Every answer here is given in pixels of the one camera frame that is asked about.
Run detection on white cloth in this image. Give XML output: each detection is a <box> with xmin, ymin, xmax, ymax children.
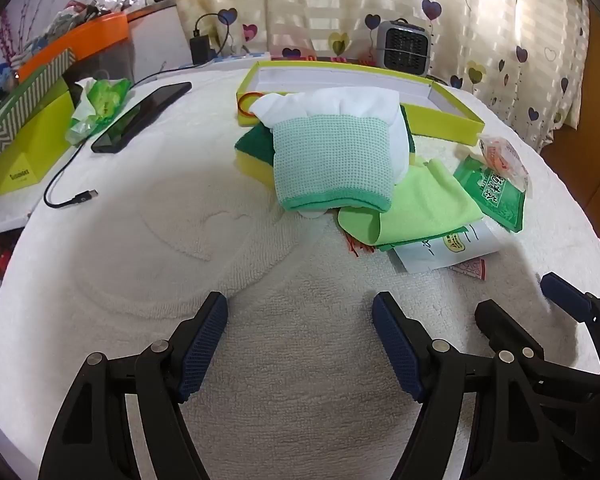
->
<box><xmin>250</xmin><ymin>87</ymin><xmax>415</xmax><ymax>218</ymax></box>

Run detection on white and blue power strip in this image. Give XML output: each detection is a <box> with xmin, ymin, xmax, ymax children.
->
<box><xmin>212</xmin><ymin>51</ymin><xmax>272</xmax><ymax>63</ymax></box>

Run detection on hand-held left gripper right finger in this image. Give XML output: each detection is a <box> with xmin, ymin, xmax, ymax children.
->
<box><xmin>372</xmin><ymin>291</ymin><xmax>561</xmax><ymax>480</ymax></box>

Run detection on clear plastic packet orange contents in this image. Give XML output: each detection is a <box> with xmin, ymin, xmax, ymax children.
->
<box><xmin>477</xmin><ymin>134</ymin><xmax>531</xmax><ymax>193</ymax></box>

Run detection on black smartphone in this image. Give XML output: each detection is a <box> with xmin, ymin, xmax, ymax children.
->
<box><xmin>91</xmin><ymin>81</ymin><xmax>193</xmax><ymax>155</ymax></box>

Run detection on grey portable heater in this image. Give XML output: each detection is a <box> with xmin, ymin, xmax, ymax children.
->
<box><xmin>376</xmin><ymin>19</ymin><xmax>433</xmax><ymax>78</ymax></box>

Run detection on green sachet packet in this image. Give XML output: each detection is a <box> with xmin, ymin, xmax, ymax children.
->
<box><xmin>452</xmin><ymin>155</ymin><xmax>528</xmax><ymax>233</ymax></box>

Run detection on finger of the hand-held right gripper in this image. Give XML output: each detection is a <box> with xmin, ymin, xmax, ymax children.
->
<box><xmin>540</xmin><ymin>272</ymin><xmax>600</xmax><ymax>376</ymax></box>
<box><xmin>474</xmin><ymin>299</ymin><xmax>600</xmax><ymax>411</ymax></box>

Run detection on orange lidded storage bin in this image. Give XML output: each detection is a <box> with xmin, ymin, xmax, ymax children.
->
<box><xmin>17</xmin><ymin>12</ymin><xmax>133</xmax><ymax>91</ymax></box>

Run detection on pile of assorted packets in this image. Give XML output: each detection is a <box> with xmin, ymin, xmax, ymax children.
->
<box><xmin>25</xmin><ymin>0</ymin><xmax>141</xmax><ymax>51</ymax></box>

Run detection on orange ring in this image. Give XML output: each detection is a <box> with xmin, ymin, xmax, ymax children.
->
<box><xmin>237</xmin><ymin>91</ymin><xmax>266</xmax><ymax>118</ymax></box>

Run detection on white paper packet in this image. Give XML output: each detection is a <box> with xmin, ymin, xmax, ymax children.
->
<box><xmin>387</xmin><ymin>220</ymin><xmax>503</xmax><ymax>282</ymax></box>

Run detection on black charger adapter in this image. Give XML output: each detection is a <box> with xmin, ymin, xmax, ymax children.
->
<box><xmin>189</xmin><ymin>35</ymin><xmax>213</xmax><ymax>66</ymax></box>

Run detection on lime green microfiber cloth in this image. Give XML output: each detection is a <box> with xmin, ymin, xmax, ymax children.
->
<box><xmin>337</xmin><ymin>157</ymin><xmax>483</xmax><ymax>247</ymax></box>

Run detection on yellow-green shallow box tray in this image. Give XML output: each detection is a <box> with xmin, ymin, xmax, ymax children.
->
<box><xmin>236</xmin><ymin>60</ymin><xmax>485</xmax><ymax>147</ymax></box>

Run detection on cream curtain with hearts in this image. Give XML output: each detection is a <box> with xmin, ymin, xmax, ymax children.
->
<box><xmin>167</xmin><ymin>0</ymin><xmax>593</xmax><ymax>151</ymax></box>

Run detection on pink plaid cloth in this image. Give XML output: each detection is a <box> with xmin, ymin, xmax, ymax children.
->
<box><xmin>270</xmin><ymin>52</ymin><xmax>381</xmax><ymax>68</ymax></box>

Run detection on lime box with zigzag lid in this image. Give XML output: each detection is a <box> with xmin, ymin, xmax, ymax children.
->
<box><xmin>0</xmin><ymin>49</ymin><xmax>78</xmax><ymax>196</ymax></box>

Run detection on green tissue pack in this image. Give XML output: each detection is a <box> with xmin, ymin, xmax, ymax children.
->
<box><xmin>65</xmin><ymin>77</ymin><xmax>132</xmax><ymax>147</ymax></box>

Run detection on black charging cable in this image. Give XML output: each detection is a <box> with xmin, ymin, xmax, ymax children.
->
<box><xmin>44</xmin><ymin>12</ymin><xmax>231</xmax><ymax>209</ymax></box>

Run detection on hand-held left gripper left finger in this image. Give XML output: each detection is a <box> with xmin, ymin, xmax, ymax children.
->
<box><xmin>39</xmin><ymin>291</ymin><xmax>229</xmax><ymax>480</ymax></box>

